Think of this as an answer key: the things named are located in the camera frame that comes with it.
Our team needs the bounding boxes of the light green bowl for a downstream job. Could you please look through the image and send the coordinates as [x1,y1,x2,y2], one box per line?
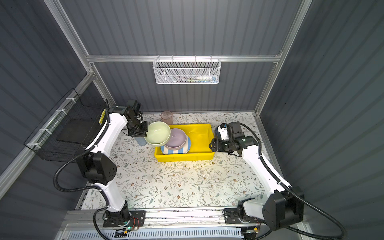
[144,122,171,147]

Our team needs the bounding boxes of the yellow plastic bin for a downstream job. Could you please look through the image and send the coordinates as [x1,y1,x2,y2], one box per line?
[154,124,214,162]

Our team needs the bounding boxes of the lavender bowl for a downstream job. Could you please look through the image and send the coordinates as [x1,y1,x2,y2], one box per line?
[165,129,187,150]

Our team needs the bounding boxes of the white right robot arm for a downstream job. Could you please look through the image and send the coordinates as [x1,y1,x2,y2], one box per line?
[209,122,304,231]

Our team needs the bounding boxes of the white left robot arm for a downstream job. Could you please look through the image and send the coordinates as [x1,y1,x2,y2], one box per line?
[77,100,148,226]

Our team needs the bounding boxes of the frosted blue plastic cup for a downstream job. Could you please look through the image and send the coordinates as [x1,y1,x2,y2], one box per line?
[135,137,147,146]

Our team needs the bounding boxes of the pink plastic cup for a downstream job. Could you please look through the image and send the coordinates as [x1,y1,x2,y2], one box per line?
[160,111,173,125]

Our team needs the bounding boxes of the floral patterned table mat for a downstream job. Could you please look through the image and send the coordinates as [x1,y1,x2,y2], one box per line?
[80,112,280,210]

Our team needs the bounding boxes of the white tube in basket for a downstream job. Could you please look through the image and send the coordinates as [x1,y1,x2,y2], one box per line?
[196,76,217,83]

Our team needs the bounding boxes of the left black corrugated cable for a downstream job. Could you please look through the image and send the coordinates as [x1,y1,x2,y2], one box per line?
[53,109,110,240]

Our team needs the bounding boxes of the black corrugated cable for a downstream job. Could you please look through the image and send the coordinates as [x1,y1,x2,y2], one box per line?
[238,122,349,240]
[53,109,110,240]

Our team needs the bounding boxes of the white wire mesh basket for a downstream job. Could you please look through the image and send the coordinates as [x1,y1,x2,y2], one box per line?
[153,57,222,85]

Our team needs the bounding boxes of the black wire basket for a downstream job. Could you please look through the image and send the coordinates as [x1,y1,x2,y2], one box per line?
[24,91,109,162]

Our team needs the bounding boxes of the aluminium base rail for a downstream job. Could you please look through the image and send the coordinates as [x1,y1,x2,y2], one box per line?
[59,206,301,240]

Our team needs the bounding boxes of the right black corrugated cable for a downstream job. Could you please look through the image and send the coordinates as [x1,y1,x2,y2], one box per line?
[238,122,349,240]

